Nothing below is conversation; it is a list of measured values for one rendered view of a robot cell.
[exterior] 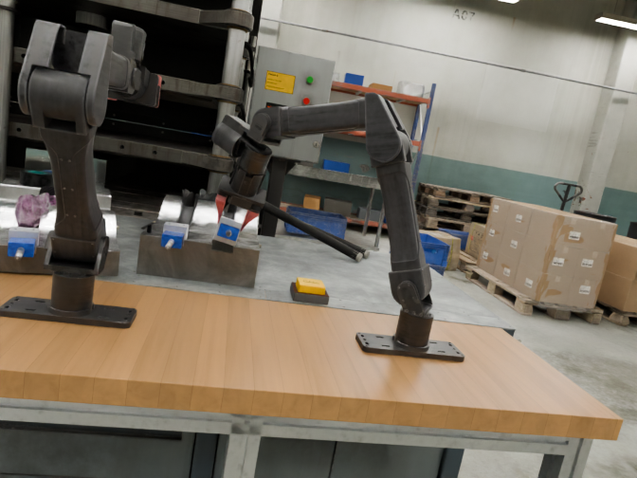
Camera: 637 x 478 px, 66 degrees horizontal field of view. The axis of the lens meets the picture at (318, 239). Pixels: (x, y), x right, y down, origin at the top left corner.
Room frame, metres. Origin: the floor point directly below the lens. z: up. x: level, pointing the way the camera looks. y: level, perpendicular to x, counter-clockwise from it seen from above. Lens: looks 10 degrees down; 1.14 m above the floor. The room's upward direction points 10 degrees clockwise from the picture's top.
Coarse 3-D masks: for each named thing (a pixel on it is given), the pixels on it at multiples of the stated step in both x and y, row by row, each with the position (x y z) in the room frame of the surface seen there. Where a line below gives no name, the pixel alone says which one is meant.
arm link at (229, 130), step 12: (228, 120) 1.05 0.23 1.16; (240, 120) 1.06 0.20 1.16; (264, 120) 0.98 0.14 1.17; (216, 132) 1.04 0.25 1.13; (228, 132) 1.04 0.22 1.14; (240, 132) 1.03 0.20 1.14; (252, 132) 1.00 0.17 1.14; (264, 132) 0.99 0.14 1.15; (216, 144) 1.06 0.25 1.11; (228, 144) 1.03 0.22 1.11; (276, 144) 1.05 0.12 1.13
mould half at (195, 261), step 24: (168, 216) 1.27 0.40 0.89; (216, 216) 1.32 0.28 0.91; (240, 216) 1.35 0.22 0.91; (144, 240) 1.04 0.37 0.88; (192, 240) 1.07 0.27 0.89; (240, 240) 1.16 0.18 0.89; (144, 264) 1.04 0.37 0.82; (168, 264) 1.05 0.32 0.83; (192, 264) 1.06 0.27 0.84; (216, 264) 1.07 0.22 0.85; (240, 264) 1.08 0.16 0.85
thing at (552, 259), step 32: (512, 224) 4.91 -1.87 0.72; (544, 224) 4.41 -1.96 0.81; (576, 224) 4.29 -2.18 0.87; (608, 224) 4.34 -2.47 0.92; (480, 256) 5.39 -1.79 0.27; (512, 256) 4.77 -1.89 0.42; (544, 256) 4.31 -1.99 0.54; (576, 256) 4.30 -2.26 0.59; (608, 256) 4.37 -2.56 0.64; (512, 288) 4.61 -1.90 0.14; (544, 288) 4.27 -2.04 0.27; (576, 288) 4.32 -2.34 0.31
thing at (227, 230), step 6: (222, 216) 1.08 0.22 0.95; (222, 222) 1.08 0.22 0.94; (228, 222) 1.08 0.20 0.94; (234, 222) 1.09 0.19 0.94; (222, 228) 1.04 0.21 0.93; (228, 228) 1.04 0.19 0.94; (234, 228) 1.05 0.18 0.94; (240, 228) 1.09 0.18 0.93; (216, 234) 1.07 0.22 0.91; (222, 234) 1.04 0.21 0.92; (228, 234) 1.01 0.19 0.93; (234, 234) 1.04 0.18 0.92; (222, 240) 1.08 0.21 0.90; (228, 240) 1.08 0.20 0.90; (234, 240) 1.04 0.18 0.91; (234, 246) 1.08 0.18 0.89
